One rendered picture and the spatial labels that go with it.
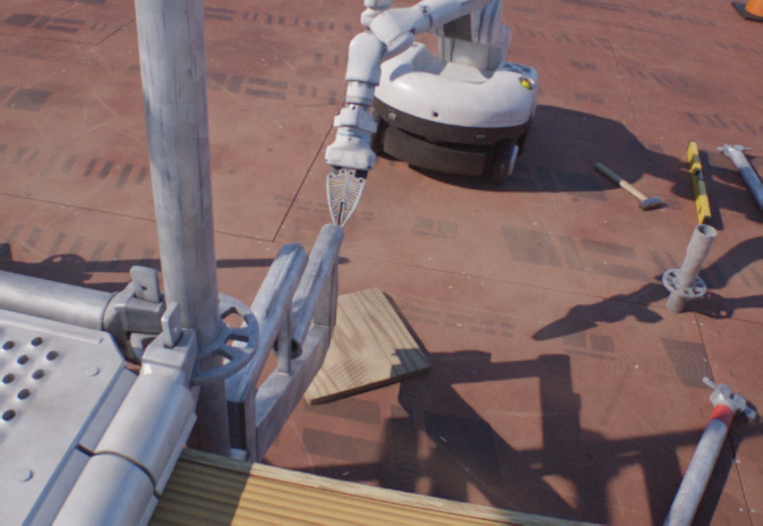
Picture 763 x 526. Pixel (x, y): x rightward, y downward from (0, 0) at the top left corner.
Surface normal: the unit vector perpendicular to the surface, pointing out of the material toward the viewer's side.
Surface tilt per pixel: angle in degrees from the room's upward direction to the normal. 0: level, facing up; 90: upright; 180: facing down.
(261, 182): 0
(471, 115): 89
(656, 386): 0
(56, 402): 0
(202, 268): 90
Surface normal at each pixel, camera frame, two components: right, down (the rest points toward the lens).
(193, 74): 0.82, 0.39
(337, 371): 0.10, -0.82
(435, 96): -0.22, -0.07
